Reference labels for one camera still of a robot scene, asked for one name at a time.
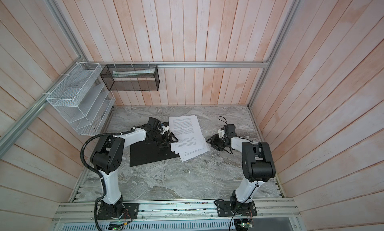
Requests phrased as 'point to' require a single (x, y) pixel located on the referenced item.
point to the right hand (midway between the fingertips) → (209, 141)
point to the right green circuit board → (246, 225)
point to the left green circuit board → (114, 228)
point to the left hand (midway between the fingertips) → (173, 145)
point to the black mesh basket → (131, 77)
